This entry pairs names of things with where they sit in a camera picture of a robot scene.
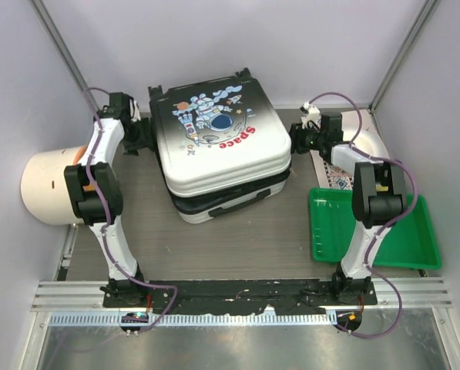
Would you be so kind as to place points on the black white astronaut suitcase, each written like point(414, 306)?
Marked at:
point(220, 145)

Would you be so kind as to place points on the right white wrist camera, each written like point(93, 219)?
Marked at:
point(311, 115)

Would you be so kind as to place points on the patterned placemat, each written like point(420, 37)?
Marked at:
point(330, 176)

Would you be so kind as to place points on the orange swing lid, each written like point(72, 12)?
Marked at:
point(80, 153)

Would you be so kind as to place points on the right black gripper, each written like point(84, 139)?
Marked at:
point(295, 133)

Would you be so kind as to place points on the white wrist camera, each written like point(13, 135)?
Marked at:
point(134, 109)
point(311, 115)

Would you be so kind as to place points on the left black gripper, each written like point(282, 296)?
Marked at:
point(146, 140)

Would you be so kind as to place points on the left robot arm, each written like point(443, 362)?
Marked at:
point(97, 200)

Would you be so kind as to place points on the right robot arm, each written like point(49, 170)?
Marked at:
point(379, 195)

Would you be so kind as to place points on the white cylindrical bin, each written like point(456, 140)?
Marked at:
point(43, 187)

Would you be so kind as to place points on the white paper plate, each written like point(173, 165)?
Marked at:
point(368, 139)

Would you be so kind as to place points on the green plastic tray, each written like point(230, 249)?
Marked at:
point(411, 243)

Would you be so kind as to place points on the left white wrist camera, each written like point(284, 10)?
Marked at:
point(134, 109)

